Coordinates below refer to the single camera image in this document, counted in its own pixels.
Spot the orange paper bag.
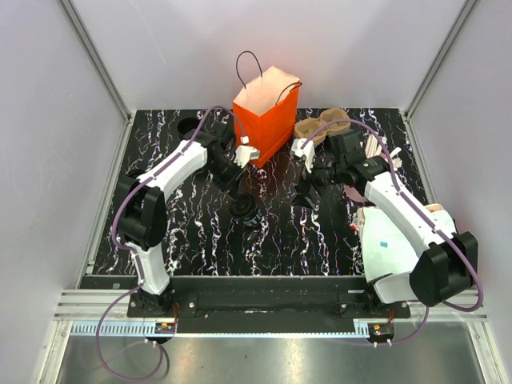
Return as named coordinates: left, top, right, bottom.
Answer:
left=232, top=66, right=301, bottom=168

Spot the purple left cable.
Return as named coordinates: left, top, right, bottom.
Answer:
left=94, top=105, right=251, bottom=381

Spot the single black cup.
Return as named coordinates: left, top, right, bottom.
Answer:
left=242, top=207, right=263, bottom=228

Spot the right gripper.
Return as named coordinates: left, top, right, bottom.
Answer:
left=290, top=150, right=346, bottom=210

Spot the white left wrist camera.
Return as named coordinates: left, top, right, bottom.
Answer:
left=234, top=136, right=260, bottom=168

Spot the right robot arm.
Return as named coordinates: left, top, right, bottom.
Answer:
left=291, top=130, right=483, bottom=318

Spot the purple cable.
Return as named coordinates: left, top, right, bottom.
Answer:
left=94, top=105, right=251, bottom=381
left=299, top=118, right=487, bottom=347

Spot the stack of pulp carriers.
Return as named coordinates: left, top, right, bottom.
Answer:
left=294, top=108, right=351, bottom=146

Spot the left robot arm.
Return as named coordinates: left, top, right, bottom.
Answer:
left=111, top=132, right=259, bottom=317

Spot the white folded cloth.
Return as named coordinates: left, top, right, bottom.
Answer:
left=355, top=204, right=456, bottom=282

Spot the stack of black cups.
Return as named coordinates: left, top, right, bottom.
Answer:
left=177, top=117, right=200, bottom=139

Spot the pink straw holder cup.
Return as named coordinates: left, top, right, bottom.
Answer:
left=344, top=186, right=368, bottom=203

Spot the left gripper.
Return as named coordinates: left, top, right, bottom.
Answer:
left=206, top=156, right=248, bottom=201

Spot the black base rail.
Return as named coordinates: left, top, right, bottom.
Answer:
left=127, top=276, right=411, bottom=337

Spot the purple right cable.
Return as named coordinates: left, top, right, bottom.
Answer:
left=299, top=118, right=487, bottom=347

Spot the single black lid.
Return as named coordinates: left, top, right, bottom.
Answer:
left=230, top=194, right=257, bottom=220

